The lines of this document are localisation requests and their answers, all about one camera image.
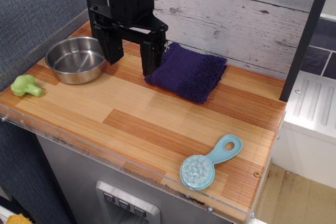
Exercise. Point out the teal round scrub brush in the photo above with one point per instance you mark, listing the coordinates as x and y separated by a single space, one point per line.
198 171

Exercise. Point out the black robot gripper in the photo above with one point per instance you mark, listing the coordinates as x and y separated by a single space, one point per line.
132 20

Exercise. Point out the black right frame post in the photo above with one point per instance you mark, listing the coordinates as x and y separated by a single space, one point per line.
309 28

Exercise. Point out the folded purple towel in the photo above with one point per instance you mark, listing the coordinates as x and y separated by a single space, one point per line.
190 75

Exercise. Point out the white toy sink unit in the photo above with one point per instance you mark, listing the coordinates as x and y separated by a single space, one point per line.
306 138

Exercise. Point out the stainless steel pot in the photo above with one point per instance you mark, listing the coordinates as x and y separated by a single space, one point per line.
76 60

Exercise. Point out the yellow object at corner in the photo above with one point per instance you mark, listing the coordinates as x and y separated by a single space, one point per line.
18 219

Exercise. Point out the green toy broccoli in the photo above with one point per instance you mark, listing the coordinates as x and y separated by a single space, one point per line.
25 84

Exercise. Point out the silver toy dispenser panel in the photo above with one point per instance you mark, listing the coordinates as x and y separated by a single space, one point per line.
119 206

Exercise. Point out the clear acrylic table edge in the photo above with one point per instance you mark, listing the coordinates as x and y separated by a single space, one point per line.
151 141

